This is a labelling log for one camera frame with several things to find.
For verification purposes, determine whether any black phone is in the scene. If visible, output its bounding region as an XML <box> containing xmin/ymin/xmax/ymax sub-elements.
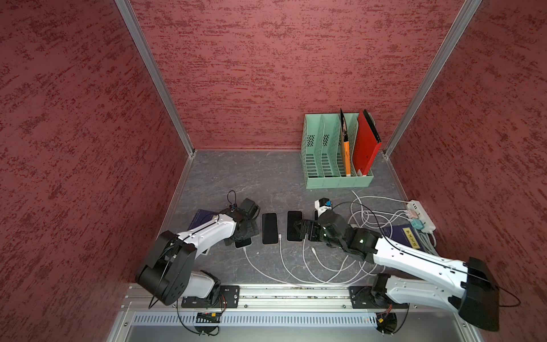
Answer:
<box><xmin>286</xmin><ymin>211</ymin><xmax>303</xmax><ymax>242</ymax></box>
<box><xmin>235</xmin><ymin>238</ymin><xmax>252</xmax><ymax>249</ymax></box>
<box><xmin>262</xmin><ymin>213</ymin><xmax>279</xmax><ymax>245</ymax></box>

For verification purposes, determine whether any white charging cable end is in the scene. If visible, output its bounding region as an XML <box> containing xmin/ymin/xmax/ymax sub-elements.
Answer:
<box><xmin>311</xmin><ymin>247</ymin><xmax>355</xmax><ymax>272</ymax></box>

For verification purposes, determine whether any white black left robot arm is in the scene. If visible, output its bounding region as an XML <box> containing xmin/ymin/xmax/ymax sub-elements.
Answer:
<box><xmin>135</xmin><ymin>207</ymin><xmax>259</xmax><ymax>308</ymax></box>

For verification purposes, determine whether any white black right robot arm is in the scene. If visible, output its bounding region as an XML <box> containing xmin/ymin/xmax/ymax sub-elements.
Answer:
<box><xmin>295</xmin><ymin>209</ymin><xmax>500</xmax><ymax>331</ymax></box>

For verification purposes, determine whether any dark blue notebook left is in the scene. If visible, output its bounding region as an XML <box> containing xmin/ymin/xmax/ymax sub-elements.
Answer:
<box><xmin>188</xmin><ymin>209</ymin><xmax>218</xmax><ymax>230</ymax></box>

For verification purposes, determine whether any dark blue notebook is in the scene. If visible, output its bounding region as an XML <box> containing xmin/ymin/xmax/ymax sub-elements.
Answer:
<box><xmin>188</xmin><ymin>209</ymin><xmax>218</xmax><ymax>230</ymax></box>
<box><xmin>382</xmin><ymin>224</ymin><xmax>426</xmax><ymax>252</ymax></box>

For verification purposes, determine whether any green plastic file organizer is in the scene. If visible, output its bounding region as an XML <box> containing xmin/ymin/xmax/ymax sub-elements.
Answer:
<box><xmin>301</xmin><ymin>113</ymin><xmax>374</xmax><ymax>190</ymax></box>

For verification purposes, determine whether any dark blue notebook right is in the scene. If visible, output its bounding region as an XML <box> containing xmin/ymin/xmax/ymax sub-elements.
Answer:
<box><xmin>382</xmin><ymin>224</ymin><xmax>426</xmax><ymax>252</ymax></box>

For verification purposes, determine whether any orange black book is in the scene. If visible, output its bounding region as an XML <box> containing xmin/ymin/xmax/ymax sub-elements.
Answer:
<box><xmin>339</xmin><ymin>109</ymin><xmax>351</xmax><ymax>177</ymax></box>

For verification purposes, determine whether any red folder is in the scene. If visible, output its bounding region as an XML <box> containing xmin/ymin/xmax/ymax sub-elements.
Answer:
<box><xmin>353</xmin><ymin>110</ymin><xmax>382</xmax><ymax>177</ymax></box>

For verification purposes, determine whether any white power strip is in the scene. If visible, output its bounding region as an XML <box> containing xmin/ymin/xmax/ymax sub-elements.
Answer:
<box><xmin>406</xmin><ymin>200</ymin><xmax>436</xmax><ymax>234</ymax></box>

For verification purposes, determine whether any white charging cable far left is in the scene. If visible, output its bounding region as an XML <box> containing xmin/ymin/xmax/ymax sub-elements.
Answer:
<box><xmin>243</xmin><ymin>247</ymin><xmax>300</xmax><ymax>286</ymax></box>

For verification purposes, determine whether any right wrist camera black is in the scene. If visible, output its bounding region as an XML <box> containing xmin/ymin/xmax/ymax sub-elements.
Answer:
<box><xmin>239</xmin><ymin>198</ymin><xmax>260</xmax><ymax>219</ymax></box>

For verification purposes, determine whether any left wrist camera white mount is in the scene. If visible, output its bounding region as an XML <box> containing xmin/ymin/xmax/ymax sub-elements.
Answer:
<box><xmin>314</xmin><ymin>198</ymin><xmax>333</xmax><ymax>219</ymax></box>

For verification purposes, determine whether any white charging cable bundle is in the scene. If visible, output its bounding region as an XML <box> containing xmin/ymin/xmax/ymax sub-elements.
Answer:
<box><xmin>341</xmin><ymin>190</ymin><xmax>441</xmax><ymax>257</ymax></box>

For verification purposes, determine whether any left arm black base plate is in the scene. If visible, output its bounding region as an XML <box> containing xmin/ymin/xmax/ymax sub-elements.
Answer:
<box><xmin>179</xmin><ymin>285</ymin><xmax>240</xmax><ymax>309</ymax></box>

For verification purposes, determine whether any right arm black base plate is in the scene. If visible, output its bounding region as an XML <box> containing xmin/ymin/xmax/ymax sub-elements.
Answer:
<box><xmin>348</xmin><ymin>286</ymin><xmax>409</xmax><ymax>311</ymax></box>

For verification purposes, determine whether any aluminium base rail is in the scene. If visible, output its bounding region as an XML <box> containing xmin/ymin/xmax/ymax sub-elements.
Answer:
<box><xmin>107</xmin><ymin>284</ymin><xmax>483</xmax><ymax>341</ymax></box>

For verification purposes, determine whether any left aluminium corner post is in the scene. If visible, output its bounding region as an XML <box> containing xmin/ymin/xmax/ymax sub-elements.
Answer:
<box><xmin>115</xmin><ymin>0</ymin><xmax>195</xmax><ymax>158</ymax></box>

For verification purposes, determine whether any aluminium corner post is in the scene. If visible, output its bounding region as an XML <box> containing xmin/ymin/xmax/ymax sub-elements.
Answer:
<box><xmin>115</xmin><ymin>0</ymin><xmax>195</xmax><ymax>158</ymax></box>
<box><xmin>383</xmin><ymin>0</ymin><xmax>482</xmax><ymax>160</ymax></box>

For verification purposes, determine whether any right aluminium corner post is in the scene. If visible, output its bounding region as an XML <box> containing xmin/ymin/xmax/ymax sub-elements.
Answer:
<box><xmin>383</xmin><ymin>0</ymin><xmax>482</xmax><ymax>160</ymax></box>

